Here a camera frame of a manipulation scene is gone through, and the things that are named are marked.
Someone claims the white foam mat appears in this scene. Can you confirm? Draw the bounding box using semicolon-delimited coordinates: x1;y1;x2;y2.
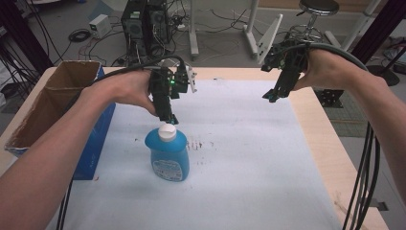
45;78;343;230

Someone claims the black computer tower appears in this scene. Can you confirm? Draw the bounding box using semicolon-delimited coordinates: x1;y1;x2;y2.
120;0;175;66

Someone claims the person's right hand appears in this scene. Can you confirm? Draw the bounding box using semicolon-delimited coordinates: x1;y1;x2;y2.
291;48;368;92

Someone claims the person's left hand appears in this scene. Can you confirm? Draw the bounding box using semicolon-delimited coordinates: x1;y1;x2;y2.
80;69;158;117

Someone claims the open cardboard box blue outside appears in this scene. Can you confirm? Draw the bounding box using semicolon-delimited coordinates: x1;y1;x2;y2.
4;59;117;181

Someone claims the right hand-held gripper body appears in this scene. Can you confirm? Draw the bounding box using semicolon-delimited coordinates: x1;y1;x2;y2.
260;38;310;97

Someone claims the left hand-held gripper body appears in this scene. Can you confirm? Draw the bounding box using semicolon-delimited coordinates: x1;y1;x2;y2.
148;64;198;120

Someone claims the black round stool chrome base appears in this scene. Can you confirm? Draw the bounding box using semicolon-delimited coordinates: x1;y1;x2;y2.
285;0;341;44

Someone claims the coiled black cable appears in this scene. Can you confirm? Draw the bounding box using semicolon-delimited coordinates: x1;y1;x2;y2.
67;28;93;43

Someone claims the white metal table frame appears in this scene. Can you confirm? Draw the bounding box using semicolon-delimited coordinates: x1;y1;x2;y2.
187;0;284;66

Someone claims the blue bottle with white cap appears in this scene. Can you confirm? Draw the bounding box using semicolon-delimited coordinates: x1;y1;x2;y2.
144;123;191;183

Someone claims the grey right gripper cable bundle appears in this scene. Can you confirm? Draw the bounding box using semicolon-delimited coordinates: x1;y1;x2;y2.
288;42;382;230

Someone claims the small white power supply box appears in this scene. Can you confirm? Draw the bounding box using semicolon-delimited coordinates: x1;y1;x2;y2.
88;13;113;40

